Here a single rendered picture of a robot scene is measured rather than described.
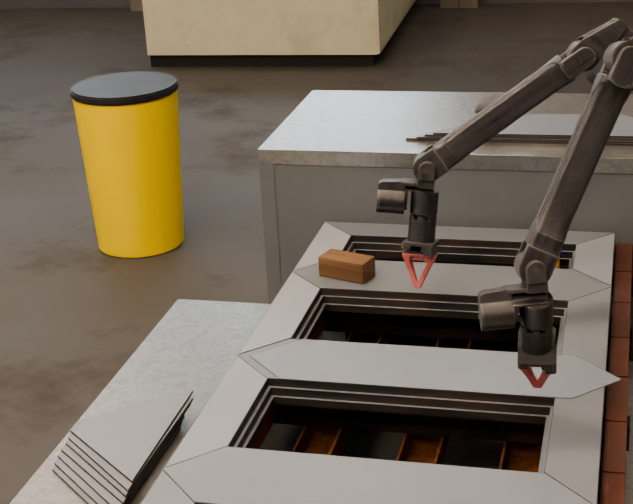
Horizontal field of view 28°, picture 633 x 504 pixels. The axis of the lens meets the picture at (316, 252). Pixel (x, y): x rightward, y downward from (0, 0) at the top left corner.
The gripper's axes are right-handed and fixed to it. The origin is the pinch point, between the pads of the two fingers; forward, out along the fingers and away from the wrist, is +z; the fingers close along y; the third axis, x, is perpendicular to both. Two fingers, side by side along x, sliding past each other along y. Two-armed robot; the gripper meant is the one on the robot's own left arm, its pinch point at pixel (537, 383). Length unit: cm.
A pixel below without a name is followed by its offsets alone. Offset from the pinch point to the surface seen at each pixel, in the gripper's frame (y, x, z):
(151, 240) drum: -250, -170, 148
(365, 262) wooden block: -58, -40, 16
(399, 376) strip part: -12.0, -27.0, 9.8
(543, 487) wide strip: 24.0, 1.4, 1.3
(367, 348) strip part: -23.4, -35.0, 12.5
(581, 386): -10.6, 8.0, 10.1
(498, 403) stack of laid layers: -5.7, -7.5, 10.4
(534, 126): -116, -3, 15
